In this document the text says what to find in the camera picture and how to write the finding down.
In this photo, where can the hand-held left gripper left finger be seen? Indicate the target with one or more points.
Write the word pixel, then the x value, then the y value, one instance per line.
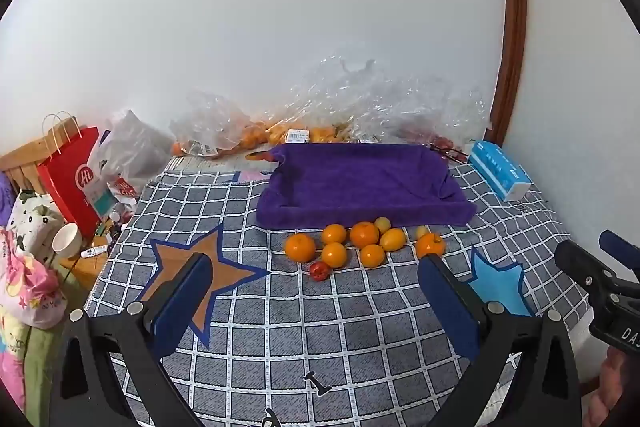
pixel 185 307

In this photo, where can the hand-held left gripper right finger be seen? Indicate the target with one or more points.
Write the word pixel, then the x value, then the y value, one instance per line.
pixel 445 302

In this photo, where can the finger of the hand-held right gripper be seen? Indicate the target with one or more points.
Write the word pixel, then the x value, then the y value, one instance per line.
pixel 580 264
pixel 620 254

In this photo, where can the orange with green stem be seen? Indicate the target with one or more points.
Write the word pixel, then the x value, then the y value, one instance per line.
pixel 430 246

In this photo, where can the small yellow plum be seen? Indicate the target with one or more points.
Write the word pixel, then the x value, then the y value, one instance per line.
pixel 383 224
pixel 422 232

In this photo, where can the yellowish orange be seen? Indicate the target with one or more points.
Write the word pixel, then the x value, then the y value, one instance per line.
pixel 393 240

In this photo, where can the large orange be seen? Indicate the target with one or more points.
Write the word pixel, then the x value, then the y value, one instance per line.
pixel 364 235

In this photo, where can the small red apple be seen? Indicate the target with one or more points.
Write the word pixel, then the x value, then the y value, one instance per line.
pixel 319 271

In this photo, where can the purple towel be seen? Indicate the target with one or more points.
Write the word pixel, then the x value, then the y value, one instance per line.
pixel 360 187

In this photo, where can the person's right hand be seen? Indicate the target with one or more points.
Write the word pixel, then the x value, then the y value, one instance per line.
pixel 617 392

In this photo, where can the small white tube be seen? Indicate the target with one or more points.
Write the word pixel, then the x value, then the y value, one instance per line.
pixel 94 251

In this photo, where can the blue tissue pack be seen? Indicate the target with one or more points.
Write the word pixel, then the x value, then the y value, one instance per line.
pixel 500 169

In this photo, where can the grey checked star blanket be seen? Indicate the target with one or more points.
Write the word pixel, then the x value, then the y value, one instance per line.
pixel 310 332

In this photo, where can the teal white packet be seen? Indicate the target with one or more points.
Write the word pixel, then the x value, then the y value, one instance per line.
pixel 102 202

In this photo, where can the white cup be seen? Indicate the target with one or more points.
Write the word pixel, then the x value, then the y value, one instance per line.
pixel 67 239

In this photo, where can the printed cardboard box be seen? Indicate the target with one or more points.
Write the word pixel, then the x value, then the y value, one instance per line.
pixel 210 163

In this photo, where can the pink printed cloth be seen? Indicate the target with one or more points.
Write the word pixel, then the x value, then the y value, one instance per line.
pixel 27 287

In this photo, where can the pile of red cherries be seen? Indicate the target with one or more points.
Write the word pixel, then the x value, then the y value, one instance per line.
pixel 440 143

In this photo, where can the white plastic bag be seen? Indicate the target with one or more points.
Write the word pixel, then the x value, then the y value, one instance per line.
pixel 130 147

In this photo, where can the red paper bag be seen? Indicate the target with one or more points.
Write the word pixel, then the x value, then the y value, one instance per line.
pixel 65 177

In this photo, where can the white printed cloth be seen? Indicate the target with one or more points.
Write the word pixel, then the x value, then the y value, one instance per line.
pixel 32 217

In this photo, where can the heap of small bagged oranges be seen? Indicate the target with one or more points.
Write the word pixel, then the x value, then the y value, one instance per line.
pixel 325 134
pixel 250 135

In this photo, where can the clear plastic bag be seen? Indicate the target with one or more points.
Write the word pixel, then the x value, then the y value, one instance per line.
pixel 440 107
pixel 210 117
pixel 300 122

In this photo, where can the purple fuzzy cloth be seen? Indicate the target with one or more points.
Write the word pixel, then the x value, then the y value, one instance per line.
pixel 5 202

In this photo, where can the wooden chair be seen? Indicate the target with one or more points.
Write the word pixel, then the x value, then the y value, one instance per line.
pixel 25 162

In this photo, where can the brown wooden door frame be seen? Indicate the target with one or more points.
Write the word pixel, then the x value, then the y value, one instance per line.
pixel 515 7

